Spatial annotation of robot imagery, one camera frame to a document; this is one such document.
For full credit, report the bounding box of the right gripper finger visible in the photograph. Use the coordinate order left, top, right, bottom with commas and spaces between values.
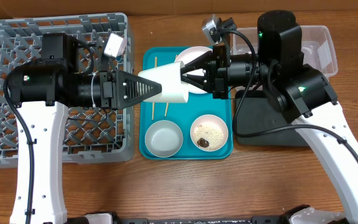
180, 51, 213, 75
181, 74, 212, 93

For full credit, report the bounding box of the small white plate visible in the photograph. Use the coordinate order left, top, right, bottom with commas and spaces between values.
190, 114, 229, 152

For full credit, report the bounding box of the grey bowl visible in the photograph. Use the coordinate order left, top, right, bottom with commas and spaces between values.
145, 120, 183, 158

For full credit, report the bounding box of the brown food scrap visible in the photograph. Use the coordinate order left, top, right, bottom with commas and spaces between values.
197, 138, 209, 148

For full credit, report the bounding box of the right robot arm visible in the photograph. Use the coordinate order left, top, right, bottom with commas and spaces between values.
180, 10, 358, 223

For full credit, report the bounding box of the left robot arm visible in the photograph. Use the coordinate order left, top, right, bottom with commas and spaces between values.
3, 33, 162, 223

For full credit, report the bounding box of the grey dishwasher rack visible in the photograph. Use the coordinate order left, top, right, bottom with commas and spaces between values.
0, 12, 135, 169

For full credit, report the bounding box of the large white plate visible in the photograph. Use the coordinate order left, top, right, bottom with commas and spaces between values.
175, 46, 212, 94

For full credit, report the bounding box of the teal plastic tray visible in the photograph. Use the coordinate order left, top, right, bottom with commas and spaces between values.
139, 46, 234, 161

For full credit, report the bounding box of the black tray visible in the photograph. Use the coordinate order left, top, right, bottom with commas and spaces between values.
236, 90, 308, 147

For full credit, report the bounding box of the clear plastic bin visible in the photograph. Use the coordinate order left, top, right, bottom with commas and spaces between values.
231, 26, 338, 79

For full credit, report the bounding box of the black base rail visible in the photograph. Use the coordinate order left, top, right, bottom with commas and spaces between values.
67, 205, 347, 224

